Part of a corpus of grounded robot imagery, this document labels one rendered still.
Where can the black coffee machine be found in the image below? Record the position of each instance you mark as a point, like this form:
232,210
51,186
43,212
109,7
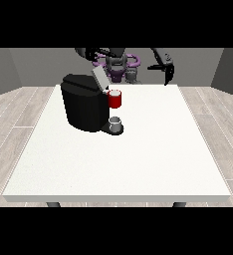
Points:
83,106

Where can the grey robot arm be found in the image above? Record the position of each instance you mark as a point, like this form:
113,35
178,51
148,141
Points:
80,51
163,55

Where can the dark table leg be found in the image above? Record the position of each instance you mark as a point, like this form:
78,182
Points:
179,204
53,204

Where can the pale grey machine lid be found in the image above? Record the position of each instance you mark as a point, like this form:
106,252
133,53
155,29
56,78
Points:
100,77

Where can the red pod holder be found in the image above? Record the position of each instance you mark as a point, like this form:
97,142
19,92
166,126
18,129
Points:
115,100

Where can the small grey coffee pod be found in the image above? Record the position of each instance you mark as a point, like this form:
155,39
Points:
131,76

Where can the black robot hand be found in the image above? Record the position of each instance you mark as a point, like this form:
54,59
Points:
92,54
169,69

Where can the small grey cup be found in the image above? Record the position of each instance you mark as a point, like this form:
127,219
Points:
115,125

